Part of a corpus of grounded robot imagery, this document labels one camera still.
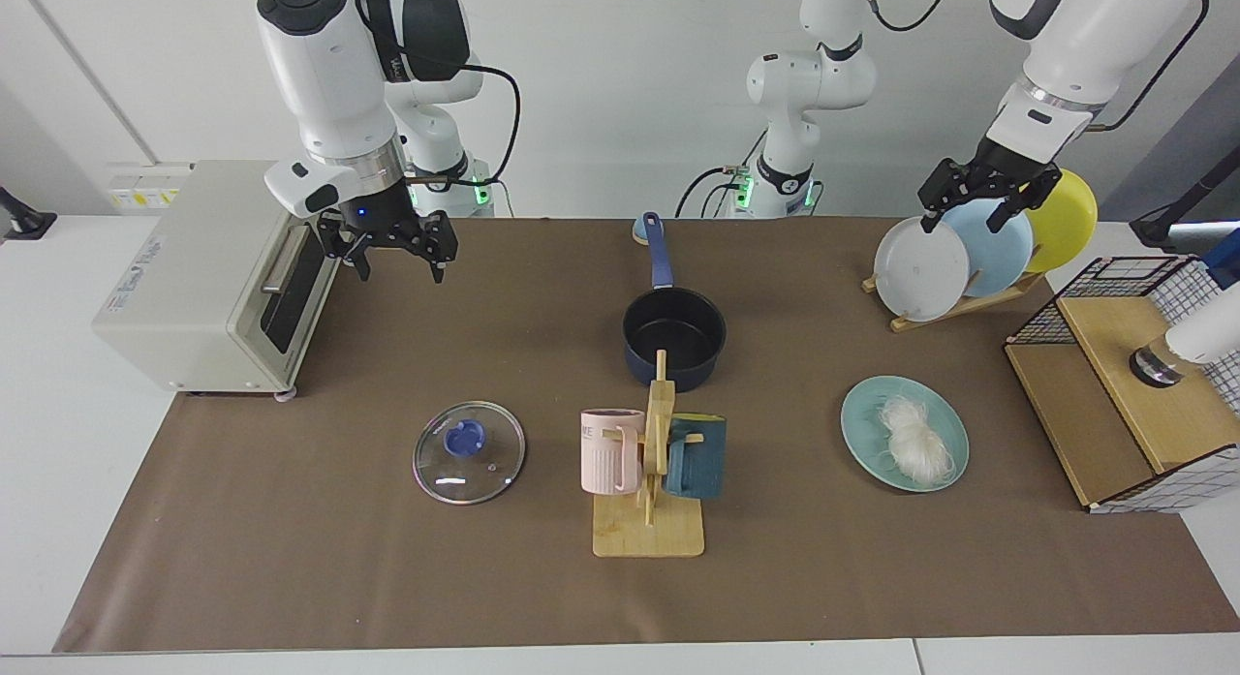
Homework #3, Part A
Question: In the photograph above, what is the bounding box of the glass lid with blue knob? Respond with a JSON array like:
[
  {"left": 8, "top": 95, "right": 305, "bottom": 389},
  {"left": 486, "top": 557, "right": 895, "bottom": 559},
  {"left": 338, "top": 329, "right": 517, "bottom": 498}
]
[{"left": 413, "top": 401, "right": 527, "bottom": 506}]

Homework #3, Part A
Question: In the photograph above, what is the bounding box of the white vermicelli bundle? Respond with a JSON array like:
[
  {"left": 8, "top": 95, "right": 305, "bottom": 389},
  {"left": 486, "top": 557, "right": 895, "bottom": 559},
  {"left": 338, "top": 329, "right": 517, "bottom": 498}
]
[{"left": 877, "top": 395, "right": 958, "bottom": 489}]

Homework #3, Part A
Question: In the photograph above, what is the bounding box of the light blue plate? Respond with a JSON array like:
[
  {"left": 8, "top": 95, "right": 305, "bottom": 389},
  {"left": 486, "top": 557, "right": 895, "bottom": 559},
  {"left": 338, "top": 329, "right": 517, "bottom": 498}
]
[{"left": 940, "top": 199, "right": 1035, "bottom": 298}]

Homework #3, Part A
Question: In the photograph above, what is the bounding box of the pale grey plate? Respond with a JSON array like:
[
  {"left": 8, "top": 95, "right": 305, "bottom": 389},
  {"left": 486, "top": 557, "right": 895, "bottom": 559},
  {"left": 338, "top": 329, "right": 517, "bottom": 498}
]
[{"left": 873, "top": 216, "right": 972, "bottom": 322}]

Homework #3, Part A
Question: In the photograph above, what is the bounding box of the yellow plate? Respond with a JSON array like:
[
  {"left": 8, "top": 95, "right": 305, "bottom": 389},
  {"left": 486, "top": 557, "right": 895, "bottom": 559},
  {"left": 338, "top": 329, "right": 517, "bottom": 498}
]
[{"left": 1022, "top": 169, "right": 1099, "bottom": 274}]

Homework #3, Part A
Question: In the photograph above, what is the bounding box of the wooden plate rack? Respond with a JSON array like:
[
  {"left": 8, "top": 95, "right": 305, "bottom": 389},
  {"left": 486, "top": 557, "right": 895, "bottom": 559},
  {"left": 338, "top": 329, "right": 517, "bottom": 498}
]
[{"left": 862, "top": 271, "right": 1047, "bottom": 333}]

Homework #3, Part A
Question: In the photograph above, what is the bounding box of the teal plate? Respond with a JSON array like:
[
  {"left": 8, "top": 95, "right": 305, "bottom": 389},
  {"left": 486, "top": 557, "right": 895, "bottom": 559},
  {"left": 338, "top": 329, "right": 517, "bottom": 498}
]
[{"left": 840, "top": 376, "right": 971, "bottom": 493}]

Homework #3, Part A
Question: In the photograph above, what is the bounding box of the black pole stand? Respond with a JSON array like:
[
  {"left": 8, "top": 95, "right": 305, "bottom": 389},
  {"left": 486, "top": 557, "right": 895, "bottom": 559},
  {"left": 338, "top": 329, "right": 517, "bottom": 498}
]
[{"left": 1129, "top": 167, "right": 1240, "bottom": 250}]

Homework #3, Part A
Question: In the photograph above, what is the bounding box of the pale toaster oven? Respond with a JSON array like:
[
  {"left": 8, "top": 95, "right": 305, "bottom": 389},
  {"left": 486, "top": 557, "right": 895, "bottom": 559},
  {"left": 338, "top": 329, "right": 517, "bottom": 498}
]
[{"left": 92, "top": 160, "right": 350, "bottom": 403}]

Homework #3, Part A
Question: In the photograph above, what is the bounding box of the blue object at edge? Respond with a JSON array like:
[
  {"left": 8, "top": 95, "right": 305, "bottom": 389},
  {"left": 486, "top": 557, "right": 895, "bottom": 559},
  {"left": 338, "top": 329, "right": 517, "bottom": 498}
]
[{"left": 1201, "top": 228, "right": 1240, "bottom": 289}]

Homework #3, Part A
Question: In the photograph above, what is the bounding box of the white cylindrical device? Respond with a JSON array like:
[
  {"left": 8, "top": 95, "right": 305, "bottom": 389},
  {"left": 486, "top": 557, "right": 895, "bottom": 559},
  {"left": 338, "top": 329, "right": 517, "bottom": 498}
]
[{"left": 1129, "top": 286, "right": 1240, "bottom": 388}]

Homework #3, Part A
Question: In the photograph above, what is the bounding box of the pink ribbed cup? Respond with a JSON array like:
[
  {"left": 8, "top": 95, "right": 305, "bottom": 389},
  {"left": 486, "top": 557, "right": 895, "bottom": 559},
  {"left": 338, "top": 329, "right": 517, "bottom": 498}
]
[{"left": 580, "top": 409, "right": 647, "bottom": 497}]

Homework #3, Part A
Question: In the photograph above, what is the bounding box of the brown table cloth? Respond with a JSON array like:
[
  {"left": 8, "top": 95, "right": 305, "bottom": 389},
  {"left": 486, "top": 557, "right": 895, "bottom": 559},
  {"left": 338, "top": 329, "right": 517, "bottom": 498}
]
[{"left": 53, "top": 217, "right": 1240, "bottom": 654}]

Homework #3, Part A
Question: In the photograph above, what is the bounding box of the dark teal cup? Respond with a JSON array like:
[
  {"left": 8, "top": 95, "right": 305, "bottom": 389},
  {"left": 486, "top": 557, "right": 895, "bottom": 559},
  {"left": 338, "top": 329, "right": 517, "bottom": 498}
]
[{"left": 664, "top": 415, "right": 728, "bottom": 502}]

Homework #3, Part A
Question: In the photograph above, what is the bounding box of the wooden cup stand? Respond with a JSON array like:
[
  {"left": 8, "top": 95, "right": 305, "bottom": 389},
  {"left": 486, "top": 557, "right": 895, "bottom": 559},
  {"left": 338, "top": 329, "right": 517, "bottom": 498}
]
[{"left": 592, "top": 350, "right": 706, "bottom": 559}]

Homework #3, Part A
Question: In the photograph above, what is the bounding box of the black clamp stand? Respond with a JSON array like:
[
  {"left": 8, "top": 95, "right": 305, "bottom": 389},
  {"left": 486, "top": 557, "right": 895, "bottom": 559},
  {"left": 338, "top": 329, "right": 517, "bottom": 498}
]
[{"left": 0, "top": 186, "right": 57, "bottom": 241}]

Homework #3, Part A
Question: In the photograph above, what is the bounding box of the white wall socket panel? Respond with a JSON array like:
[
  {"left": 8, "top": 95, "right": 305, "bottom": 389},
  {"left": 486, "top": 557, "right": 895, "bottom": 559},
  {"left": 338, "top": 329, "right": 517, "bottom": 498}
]
[{"left": 105, "top": 162, "right": 195, "bottom": 211}]

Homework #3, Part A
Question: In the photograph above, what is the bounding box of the black arm base cable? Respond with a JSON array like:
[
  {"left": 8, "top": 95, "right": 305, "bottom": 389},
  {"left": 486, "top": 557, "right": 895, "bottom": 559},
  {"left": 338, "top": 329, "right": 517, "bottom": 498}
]
[{"left": 675, "top": 133, "right": 766, "bottom": 219}]

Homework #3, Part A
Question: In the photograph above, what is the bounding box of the wire basket with wooden floor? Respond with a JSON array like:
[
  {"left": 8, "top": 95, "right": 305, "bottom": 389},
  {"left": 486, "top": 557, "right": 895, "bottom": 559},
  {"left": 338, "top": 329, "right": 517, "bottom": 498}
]
[{"left": 1004, "top": 256, "right": 1240, "bottom": 514}]

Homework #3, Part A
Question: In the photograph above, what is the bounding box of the dark blue handled pot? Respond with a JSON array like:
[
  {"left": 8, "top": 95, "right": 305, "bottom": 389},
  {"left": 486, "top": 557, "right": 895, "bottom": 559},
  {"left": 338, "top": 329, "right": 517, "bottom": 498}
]
[{"left": 622, "top": 211, "right": 728, "bottom": 390}]

